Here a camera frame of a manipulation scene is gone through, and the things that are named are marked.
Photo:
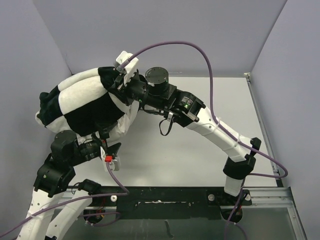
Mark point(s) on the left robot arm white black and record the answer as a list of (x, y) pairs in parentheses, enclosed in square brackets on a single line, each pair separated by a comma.
[(53, 179)]

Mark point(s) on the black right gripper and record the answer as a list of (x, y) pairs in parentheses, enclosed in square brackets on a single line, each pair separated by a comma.
[(122, 91)]

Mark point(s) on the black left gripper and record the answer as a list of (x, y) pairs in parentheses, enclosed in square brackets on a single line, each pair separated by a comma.
[(114, 148)]

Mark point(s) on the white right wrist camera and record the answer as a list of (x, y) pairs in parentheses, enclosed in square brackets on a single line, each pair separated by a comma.
[(126, 65)]

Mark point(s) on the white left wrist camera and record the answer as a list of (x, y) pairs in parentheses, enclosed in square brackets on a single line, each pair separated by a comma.
[(112, 162)]

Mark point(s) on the aluminium frame rail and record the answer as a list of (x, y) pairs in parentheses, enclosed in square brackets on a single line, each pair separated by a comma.
[(277, 170)]

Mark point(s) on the black white checkered pillowcase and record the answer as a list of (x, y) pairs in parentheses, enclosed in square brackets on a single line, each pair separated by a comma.
[(81, 89)]

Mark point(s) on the white pillow insert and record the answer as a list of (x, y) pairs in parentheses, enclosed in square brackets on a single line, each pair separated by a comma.
[(89, 118)]

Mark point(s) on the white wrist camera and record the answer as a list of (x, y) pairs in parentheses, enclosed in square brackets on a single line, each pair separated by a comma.
[(112, 162), (126, 65)]

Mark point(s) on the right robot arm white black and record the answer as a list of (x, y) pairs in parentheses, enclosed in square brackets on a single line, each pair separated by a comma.
[(184, 108)]

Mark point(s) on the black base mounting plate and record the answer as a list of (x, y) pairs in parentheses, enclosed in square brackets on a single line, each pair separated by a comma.
[(166, 203)]

